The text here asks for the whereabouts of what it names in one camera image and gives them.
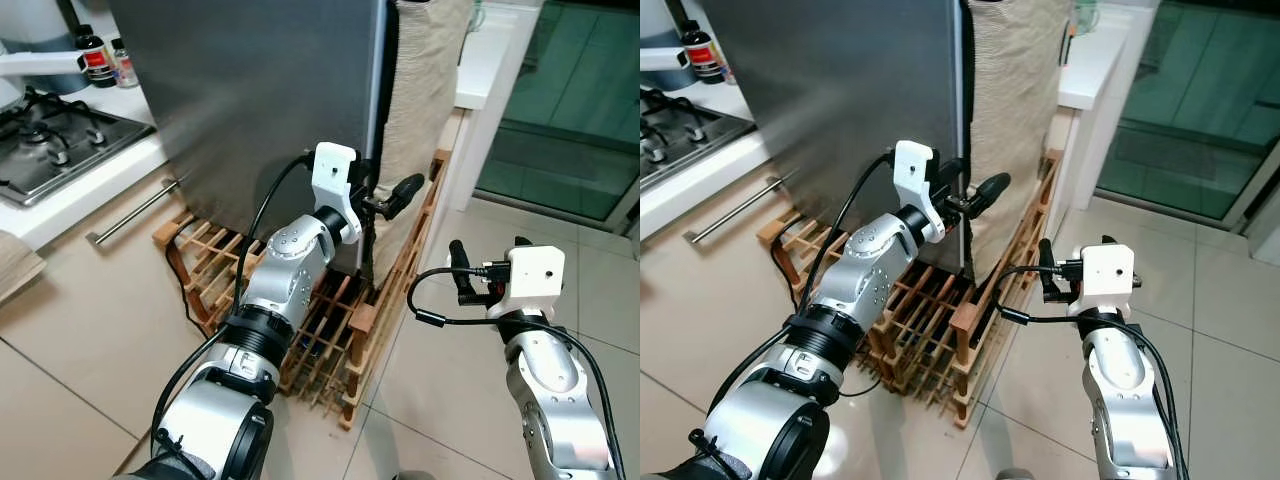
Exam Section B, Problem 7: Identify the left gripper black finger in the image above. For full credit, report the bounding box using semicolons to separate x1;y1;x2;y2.
974;171;1013;218
386;172;427;219

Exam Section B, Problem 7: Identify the grey fridge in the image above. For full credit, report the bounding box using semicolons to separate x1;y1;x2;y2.
108;0;399;276
700;0;976;276

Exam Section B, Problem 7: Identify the beige woven cloth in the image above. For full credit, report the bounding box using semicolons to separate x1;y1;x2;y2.
968;0;1076;286
385;0;476;271

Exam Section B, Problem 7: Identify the green glass door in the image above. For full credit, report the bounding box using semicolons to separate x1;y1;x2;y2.
1095;0;1280;229
475;0;641;226

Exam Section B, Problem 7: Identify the steel gas stove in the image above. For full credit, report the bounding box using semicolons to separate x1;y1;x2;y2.
640;85;756;193
0;85;156;208

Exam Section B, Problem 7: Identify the white kitchen counter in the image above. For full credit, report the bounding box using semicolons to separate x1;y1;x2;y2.
0;60;196;251
640;60;791;241

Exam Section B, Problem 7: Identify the white pot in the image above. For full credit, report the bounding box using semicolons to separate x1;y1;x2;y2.
640;0;693;96
0;0;96;101

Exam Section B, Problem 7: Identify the dark bottle red label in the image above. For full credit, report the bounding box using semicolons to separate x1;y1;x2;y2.
75;25;118;89
680;20;723;83

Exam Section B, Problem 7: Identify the dark grey robot torso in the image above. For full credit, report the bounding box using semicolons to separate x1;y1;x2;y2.
112;452;216;480
640;452;751;480

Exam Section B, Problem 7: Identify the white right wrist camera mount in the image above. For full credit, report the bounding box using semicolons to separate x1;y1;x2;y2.
487;245;566;323
1068;243;1138;319

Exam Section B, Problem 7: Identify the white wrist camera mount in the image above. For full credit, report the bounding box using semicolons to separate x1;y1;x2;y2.
311;142;363;244
893;140;947;244
487;245;566;323
1068;243;1138;319

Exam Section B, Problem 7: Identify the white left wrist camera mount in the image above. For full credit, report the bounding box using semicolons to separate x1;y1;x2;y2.
893;140;947;244
311;142;363;244

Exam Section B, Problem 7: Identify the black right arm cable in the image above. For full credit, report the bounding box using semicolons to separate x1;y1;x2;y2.
407;264;627;480
995;263;1191;480

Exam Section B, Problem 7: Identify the white ledge post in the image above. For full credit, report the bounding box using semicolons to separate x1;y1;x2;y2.
1045;0;1161;211

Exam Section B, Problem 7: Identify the metal drawer handle bar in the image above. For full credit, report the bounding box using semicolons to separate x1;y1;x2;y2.
685;172;791;244
87;178;191;246

